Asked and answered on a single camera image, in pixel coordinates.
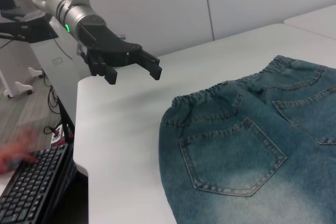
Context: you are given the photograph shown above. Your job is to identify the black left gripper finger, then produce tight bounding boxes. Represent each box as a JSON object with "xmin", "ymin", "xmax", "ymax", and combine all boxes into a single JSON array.
[
  {"xmin": 135, "ymin": 49, "xmax": 163, "ymax": 81},
  {"xmin": 87, "ymin": 49, "xmax": 118, "ymax": 86}
]

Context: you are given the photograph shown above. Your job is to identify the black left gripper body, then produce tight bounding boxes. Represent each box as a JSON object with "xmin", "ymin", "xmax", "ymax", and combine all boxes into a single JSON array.
[{"xmin": 78, "ymin": 21, "xmax": 145, "ymax": 69}]

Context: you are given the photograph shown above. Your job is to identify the blue denim shorts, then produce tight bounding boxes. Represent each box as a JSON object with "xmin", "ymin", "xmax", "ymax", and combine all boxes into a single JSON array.
[{"xmin": 160, "ymin": 55, "xmax": 336, "ymax": 224}]

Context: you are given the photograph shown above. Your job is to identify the person's hand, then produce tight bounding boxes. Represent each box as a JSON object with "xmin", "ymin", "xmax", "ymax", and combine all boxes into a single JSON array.
[{"xmin": 0, "ymin": 128, "xmax": 40, "ymax": 175}]

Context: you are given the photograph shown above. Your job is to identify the white robot torso column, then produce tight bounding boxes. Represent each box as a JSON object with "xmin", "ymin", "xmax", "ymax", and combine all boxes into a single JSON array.
[{"xmin": 29, "ymin": 15, "xmax": 91, "ymax": 104}]

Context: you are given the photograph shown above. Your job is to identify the white wheeled stand base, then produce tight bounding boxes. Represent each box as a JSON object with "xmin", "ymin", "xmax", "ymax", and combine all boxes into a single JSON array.
[{"xmin": 0, "ymin": 62, "xmax": 46, "ymax": 100}]

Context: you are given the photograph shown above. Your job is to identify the white power strip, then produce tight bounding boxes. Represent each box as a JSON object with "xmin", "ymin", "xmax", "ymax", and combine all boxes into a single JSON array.
[{"xmin": 50, "ymin": 123, "xmax": 66, "ymax": 147}]

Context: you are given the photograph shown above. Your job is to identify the black computer keyboard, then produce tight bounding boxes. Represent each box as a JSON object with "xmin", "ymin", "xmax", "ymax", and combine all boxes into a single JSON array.
[{"xmin": 0, "ymin": 144, "xmax": 77, "ymax": 224}]

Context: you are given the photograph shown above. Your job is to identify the thin black hanging cable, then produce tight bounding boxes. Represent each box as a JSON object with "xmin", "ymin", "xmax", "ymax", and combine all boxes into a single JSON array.
[{"xmin": 52, "ymin": 37, "xmax": 75, "ymax": 60}]

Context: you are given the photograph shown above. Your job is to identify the black floor cable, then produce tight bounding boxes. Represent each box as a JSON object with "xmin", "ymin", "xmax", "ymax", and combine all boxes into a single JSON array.
[{"xmin": 46, "ymin": 77, "xmax": 63, "ymax": 116}]

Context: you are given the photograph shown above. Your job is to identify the black table frame strut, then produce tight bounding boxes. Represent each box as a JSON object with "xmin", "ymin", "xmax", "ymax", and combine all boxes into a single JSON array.
[{"xmin": 57, "ymin": 97, "xmax": 77, "ymax": 145}]

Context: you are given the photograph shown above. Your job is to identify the black desk mount equipment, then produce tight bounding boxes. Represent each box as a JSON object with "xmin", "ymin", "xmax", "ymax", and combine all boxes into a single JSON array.
[{"xmin": 0, "ymin": 0, "xmax": 60, "ymax": 44}]

